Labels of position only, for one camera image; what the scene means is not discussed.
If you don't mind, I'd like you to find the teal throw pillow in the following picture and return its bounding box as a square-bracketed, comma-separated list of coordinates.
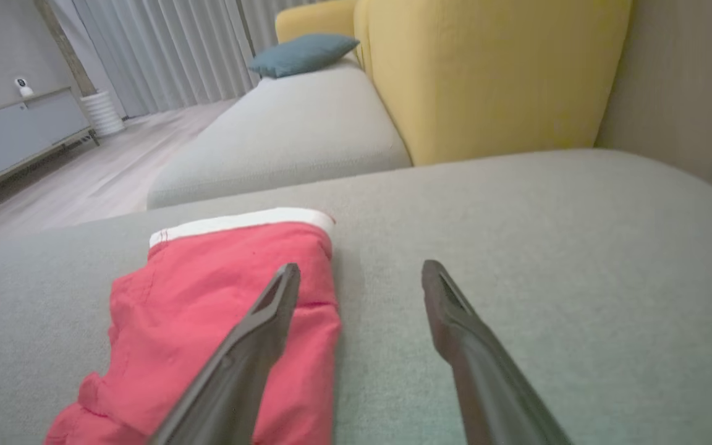
[248, 33, 360, 79]

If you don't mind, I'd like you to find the narrow yellow sofa back cushion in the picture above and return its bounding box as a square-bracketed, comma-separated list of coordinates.
[275, 0, 360, 62]

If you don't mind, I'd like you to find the red shorts white waistband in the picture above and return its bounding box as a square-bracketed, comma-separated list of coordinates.
[44, 208, 342, 445]

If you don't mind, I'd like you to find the wooden post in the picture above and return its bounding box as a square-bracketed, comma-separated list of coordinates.
[35, 0, 97, 98]

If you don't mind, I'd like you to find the grey and green TV cabinet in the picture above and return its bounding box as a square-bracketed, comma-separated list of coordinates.
[0, 87, 98, 200]

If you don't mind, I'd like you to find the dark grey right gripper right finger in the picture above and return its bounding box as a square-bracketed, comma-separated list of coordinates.
[421, 260, 574, 445]

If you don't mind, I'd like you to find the grey pleated curtain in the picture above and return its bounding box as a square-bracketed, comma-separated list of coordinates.
[50, 0, 332, 118]

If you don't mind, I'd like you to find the large grey sofa seat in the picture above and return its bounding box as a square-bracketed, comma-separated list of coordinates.
[0, 148, 712, 445]

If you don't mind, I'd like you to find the grey sofa seat cushion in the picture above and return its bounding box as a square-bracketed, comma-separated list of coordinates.
[147, 59, 412, 210]

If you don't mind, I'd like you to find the white ribbed cylinder appliance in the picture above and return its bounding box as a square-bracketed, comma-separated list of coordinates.
[80, 90, 126, 138]

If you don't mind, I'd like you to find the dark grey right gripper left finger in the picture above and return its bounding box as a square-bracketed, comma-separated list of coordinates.
[146, 263, 302, 445]

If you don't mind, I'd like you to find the wide yellow sofa back cushion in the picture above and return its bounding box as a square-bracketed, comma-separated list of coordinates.
[354, 0, 633, 166]

